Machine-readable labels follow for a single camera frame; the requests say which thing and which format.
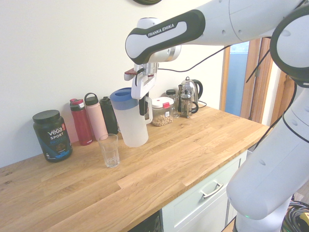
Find yellow plug box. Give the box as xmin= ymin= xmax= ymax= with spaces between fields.
xmin=298 ymin=212 xmax=309 ymax=230

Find metal drawer handle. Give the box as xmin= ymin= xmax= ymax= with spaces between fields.
xmin=200 ymin=181 xmax=224 ymax=199

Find black shaker bottle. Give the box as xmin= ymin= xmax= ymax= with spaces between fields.
xmin=99 ymin=96 xmax=119 ymax=136

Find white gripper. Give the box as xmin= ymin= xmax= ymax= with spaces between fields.
xmin=131 ymin=72 xmax=159 ymax=119

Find steel electric kettle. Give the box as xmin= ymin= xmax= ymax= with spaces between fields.
xmin=184 ymin=76 xmax=204 ymax=107

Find black round wall clock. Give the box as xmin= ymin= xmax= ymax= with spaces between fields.
xmin=131 ymin=0 xmax=163 ymax=5

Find dark under-counter appliance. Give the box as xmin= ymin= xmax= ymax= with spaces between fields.
xmin=126 ymin=209 xmax=162 ymax=232

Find black Vega protein tub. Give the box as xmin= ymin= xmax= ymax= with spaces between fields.
xmin=32 ymin=110 xmax=73 ymax=163

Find wooden door frame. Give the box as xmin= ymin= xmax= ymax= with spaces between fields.
xmin=219 ymin=38 xmax=293 ymax=125

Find nut container with white lid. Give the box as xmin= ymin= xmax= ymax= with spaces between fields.
xmin=151 ymin=97 xmax=175 ymax=127

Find glass jar with black lid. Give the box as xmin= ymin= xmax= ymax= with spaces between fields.
xmin=166 ymin=89 xmax=181 ymax=119

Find coiled black cables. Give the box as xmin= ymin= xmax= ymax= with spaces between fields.
xmin=282 ymin=200 xmax=309 ymax=232

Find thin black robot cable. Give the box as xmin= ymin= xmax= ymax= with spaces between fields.
xmin=253 ymin=81 xmax=309 ymax=149
xmin=157 ymin=36 xmax=273 ymax=84

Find red water bottle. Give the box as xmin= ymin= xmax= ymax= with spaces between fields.
xmin=70 ymin=98 xmax=94 ymax=146

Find clear faceted glass tumbler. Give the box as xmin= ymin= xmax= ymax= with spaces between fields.
xmin=98 ymin=133 xmax=120 ymax=169

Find white cabinet drawer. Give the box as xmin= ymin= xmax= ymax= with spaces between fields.
xmin=161 ymin=149 xmax=249 ymax=232

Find glass French press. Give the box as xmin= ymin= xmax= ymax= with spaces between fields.
xmin=178 ymin=84 xmax=199 ymax=119

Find white pitcher with blue lid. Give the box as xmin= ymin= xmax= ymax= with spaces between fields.
xmin=110 ymin=87 xmax=153 ymax=148

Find pink water bottle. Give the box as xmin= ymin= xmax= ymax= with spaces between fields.
xmin=84 ymin=92 xmax=109 ymax=141

